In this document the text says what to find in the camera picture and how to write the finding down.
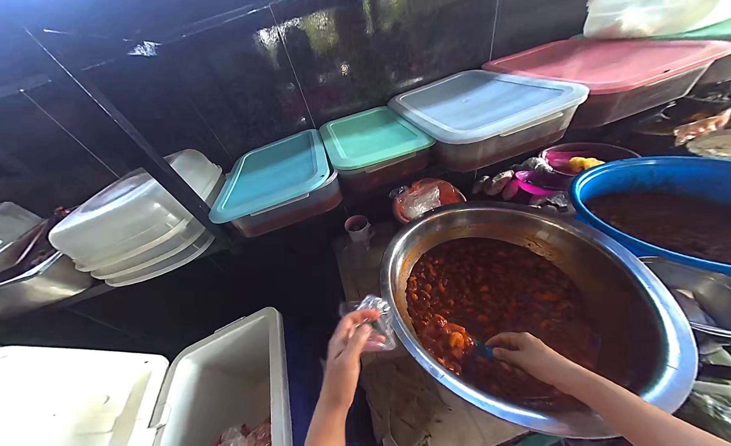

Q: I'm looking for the silver metal tray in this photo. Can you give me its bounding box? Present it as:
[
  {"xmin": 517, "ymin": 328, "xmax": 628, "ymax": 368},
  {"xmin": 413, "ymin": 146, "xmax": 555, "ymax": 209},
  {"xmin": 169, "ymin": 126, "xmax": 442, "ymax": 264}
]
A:
[{"xmin": 0, "ymin": 251, "xmax": 94, "ymax": 320}]

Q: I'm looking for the pile of wrapped bundles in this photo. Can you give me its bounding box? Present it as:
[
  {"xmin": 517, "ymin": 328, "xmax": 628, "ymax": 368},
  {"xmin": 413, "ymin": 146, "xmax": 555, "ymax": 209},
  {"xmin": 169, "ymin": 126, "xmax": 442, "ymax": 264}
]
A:
[{"xmin": 472, "ymin": 156, "xmax": 575, "ymax": 215}]

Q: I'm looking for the crumpled translucent plastic bag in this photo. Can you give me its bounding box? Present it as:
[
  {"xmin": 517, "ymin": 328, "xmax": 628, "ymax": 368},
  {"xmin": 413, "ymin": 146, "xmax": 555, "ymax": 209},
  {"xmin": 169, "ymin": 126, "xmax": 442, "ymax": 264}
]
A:
[{"xmin": 400, "ymin": 186, "xmax": 442, "ymax": 221}]

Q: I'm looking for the red plastic lid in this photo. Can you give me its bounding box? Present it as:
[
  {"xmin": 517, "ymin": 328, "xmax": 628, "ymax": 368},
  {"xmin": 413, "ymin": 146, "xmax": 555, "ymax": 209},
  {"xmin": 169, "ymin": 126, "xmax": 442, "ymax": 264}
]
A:
[{"xmin": 482, "ymin": 39, "xmax": 731, "ymax": 95}]

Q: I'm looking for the clear container, turquoise lid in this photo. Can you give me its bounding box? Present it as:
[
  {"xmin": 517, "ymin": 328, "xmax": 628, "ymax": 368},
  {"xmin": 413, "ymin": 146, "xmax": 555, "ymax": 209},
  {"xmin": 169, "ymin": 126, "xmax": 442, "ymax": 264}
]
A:
[{"xmin": 230, "ymin": 171, "xmax": 344, "ymax": 239}]

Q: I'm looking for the pink round bowl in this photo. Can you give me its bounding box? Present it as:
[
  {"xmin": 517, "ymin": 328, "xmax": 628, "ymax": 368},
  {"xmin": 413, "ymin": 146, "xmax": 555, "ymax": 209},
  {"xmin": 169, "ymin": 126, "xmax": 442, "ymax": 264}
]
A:
[{"xmin": 539, "ymin": 142, "xmax": 641, "ymax": 177}]

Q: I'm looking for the clear container, pale blue lid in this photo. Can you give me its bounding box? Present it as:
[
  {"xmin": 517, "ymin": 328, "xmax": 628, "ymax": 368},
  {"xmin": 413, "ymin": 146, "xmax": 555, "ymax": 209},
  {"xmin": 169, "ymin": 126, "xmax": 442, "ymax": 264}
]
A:
[{"xmin": 430, "ymin": 102, "xmax": 580, "ymax": 173}]

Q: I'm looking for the person's right hand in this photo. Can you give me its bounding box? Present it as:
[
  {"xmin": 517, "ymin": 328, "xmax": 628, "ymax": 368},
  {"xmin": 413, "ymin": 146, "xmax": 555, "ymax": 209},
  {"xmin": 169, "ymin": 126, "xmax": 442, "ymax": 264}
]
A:
[{"xmin": 486, "ymin": 331, "xmax": 578, "ymax": 389}]

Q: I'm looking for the white cooler box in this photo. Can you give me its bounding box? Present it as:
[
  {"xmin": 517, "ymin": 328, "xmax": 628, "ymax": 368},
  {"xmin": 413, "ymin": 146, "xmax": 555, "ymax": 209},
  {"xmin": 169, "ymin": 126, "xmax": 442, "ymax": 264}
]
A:
[{"xmin": 149, "ymin": 306, "xmax": 293, "ymax": 446}]

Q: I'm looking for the clear container, red lid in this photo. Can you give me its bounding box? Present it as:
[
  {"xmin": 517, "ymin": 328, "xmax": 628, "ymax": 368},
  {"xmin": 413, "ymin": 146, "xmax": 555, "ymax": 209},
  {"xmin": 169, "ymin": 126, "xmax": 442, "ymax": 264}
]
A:
[{"xmin": 572, "ymin": 61, "xmax": 716, "ymax": 129}]

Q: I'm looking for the black metal post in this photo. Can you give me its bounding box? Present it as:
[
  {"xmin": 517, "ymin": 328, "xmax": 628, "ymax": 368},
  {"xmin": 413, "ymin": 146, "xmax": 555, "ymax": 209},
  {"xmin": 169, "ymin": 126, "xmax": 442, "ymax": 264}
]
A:
[{"xmin": 24, "ymin": 25, "xmax": 236, "ymax": 250}]

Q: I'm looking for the clear container, green lid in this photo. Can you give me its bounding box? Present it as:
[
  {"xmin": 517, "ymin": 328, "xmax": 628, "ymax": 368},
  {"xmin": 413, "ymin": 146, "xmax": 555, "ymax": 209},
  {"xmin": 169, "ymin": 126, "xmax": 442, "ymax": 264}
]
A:
[{"xmin": 336, "ymin": 147, "xmax": 433, "ymax": 194}]

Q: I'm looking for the round beige board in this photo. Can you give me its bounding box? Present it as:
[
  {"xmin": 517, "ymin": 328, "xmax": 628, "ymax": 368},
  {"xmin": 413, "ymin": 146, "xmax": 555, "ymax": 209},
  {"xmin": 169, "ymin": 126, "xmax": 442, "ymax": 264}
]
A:
[{"xmin": 685, "ymin": 128, "xmax": 731, "ymax": 161}]

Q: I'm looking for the person's left forearm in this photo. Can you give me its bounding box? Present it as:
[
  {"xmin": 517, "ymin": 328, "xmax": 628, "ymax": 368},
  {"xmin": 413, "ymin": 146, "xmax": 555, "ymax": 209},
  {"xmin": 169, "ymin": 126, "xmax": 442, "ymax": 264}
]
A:
[{"xmin": 305, "ymin": 399, "xmax": 353, "ymax": 446}]

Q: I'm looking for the white cooler lid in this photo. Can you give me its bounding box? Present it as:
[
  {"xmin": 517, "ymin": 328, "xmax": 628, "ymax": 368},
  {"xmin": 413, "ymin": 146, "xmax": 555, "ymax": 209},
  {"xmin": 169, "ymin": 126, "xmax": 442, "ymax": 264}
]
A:
[{"xmin": 0, "ymin": 346, "xmax": 170, "ymax": 446}]

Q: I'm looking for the turquoise plastic lid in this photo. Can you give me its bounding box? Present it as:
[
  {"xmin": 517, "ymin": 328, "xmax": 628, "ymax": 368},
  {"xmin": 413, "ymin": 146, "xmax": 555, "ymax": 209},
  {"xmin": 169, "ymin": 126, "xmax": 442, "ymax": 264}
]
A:
[{"xmin": 208, "ymin": 129, "xmax": 331, "ymax": 224}]

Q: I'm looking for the large blue plastic tub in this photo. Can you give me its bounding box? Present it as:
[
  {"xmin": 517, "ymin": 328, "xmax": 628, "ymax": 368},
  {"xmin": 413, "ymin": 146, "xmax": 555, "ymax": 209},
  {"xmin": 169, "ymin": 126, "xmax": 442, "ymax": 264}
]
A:
[{"xmin": 570, "ymin": 155, "xmax": 731, "ymax": 289}]

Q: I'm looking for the large translucent plastic bag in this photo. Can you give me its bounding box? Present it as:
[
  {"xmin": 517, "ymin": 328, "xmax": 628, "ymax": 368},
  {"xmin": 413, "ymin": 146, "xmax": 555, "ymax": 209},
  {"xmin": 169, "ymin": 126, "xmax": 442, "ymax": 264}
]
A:
[{"xmin": 583, "ymin": 0, "xmax": 731, "ymax": 40}]

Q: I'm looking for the large silver metal basin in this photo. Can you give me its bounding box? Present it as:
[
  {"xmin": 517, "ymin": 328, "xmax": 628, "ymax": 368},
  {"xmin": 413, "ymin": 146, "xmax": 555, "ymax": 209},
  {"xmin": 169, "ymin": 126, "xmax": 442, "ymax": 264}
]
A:
[{"xmin": 380, "ymin": 201, "xmax": 699, "ymax": 440}]

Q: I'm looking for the stack of clear plastic containers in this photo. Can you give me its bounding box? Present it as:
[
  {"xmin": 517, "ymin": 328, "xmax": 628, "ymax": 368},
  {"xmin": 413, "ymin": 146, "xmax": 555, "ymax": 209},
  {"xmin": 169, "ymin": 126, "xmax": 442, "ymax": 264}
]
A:
[{"xmin": 48, "ymin": 149, "xmax": 225, "ymax": 287}]

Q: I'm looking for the silver metal pot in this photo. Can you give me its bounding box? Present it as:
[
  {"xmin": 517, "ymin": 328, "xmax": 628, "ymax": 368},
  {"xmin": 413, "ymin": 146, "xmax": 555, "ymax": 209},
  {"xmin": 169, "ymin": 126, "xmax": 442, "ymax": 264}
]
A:
[{"xmin": 639, "ymin": 256, "xmax": 731, "ymax": 340}]

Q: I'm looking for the pile of red filled bags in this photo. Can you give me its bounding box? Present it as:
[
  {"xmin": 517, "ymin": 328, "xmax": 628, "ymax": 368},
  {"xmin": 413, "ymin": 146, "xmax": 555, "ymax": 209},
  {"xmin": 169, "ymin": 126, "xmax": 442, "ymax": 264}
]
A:
[{"xmin": 217, "ymin": 418, "xmax": 272, "ymax": 446}]

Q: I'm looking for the green plastic lid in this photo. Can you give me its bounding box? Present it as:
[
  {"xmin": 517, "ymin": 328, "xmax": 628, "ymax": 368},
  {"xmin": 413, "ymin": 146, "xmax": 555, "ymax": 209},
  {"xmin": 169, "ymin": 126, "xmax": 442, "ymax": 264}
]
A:
[{"xmin": 319, "ymin": 106, "xmax": 436, "ymax": 171}]

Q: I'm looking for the brown sauce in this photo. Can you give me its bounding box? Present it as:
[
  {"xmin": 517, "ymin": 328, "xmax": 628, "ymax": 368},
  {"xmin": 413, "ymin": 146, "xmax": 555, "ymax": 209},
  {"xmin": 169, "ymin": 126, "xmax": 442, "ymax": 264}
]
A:
[{"xmin": 587, "ymin": 190, "xmax": 731, "ymax": 270}]

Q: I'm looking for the crinkled green-white plastic bag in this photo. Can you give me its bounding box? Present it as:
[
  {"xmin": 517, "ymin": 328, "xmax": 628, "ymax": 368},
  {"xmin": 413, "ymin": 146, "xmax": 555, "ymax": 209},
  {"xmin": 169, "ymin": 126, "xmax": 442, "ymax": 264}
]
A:
[{"xmin": 675, "ymin": 377, "xmax": 731, "ymax": 446}]

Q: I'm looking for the clear plastic bag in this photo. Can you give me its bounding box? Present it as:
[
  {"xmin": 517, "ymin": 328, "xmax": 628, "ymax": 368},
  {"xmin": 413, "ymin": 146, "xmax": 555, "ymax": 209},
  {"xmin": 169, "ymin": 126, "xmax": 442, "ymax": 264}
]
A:
[{"xmin": 340, "ymin": 295, "xmax": 397, "ymax": 353}]

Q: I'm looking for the white plastic cup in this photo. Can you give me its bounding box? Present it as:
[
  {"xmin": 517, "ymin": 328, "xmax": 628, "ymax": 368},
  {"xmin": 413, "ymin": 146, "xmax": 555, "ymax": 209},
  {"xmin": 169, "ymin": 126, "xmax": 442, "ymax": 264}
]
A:
[{"xmin": 343, "ymin": 215, "xmax": 374, "ymax": 243}]

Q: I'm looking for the orange round bowl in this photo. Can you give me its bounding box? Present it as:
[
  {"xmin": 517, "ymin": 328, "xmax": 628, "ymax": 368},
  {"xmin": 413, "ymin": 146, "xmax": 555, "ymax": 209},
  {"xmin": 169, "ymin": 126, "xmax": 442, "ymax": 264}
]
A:
[{"xmin": 392, "ymin": 178, "xmax": 467, "ymax": 224}]

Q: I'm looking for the dark red chunky stew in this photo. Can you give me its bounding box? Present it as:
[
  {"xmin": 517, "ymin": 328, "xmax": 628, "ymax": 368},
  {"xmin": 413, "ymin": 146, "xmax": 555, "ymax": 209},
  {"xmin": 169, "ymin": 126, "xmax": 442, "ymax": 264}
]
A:
[{"xmin": 405, "ymin": 237, "xmax": 601, "ymax": 410}]

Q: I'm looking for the person's left hand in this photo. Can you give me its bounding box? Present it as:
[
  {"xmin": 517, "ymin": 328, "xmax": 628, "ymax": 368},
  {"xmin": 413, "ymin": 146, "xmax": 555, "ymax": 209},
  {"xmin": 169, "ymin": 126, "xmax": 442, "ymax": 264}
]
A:
[{"xmin": 327, "ymin": 308, "xmax": 386, "ymax": 411}]

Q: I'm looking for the pale blue plastic lid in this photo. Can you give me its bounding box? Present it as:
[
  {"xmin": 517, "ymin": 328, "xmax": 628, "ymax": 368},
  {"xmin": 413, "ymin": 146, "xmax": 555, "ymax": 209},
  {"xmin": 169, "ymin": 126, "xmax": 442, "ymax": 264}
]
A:
[{"xmin": 388, "ymin": 69, "xmax": 589, "ymax": 145}]

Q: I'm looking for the person's right forearm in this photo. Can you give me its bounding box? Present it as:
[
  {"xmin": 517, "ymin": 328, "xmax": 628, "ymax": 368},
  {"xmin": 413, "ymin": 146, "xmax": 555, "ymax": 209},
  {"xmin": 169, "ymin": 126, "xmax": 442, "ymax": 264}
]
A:
[{"xmin": 558, "ymin": 363, "xmax": 731, "ymax": 446}]

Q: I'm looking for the flattened brown cardboard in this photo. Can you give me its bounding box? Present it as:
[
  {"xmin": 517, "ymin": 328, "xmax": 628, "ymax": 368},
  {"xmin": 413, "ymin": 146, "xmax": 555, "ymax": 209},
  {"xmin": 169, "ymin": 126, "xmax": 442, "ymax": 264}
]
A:
[{"xmin": 334, "ymin": 232, "xmax": 530, "ymax": 446}]

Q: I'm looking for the magenta bowl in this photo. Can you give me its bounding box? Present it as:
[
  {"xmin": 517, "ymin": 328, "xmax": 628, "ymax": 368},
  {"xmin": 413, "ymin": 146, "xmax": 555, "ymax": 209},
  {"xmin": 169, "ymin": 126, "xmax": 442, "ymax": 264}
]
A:
[{"xmin": 514, "ymin": 170, "xmax": 572, "ymax": 197}]

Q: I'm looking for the yellow lump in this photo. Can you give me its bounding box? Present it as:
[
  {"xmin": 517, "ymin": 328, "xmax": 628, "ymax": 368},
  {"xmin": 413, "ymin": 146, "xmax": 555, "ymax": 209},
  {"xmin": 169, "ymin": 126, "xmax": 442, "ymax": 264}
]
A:
[{"xmin": 567, "ymin": 156, "xmax": 606, "ymax": 174}]

